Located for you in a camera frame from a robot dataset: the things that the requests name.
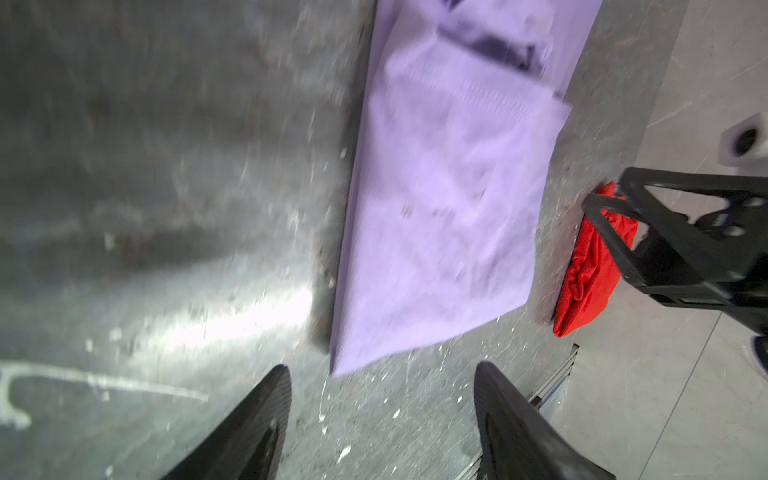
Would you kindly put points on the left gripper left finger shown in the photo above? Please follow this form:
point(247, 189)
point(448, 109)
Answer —
point(248, 443)

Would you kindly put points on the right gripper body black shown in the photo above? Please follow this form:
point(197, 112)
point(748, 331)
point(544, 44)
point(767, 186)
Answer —
point(718, 262)

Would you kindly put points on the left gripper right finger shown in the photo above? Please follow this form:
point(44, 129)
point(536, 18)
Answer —
point(517, 441)

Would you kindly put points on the purple t-shirt with print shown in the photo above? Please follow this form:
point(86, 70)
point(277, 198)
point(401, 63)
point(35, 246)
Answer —
point(463, 104)

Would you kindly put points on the red t-shirt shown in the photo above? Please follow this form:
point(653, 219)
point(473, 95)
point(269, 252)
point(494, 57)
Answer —
point(590, 280)

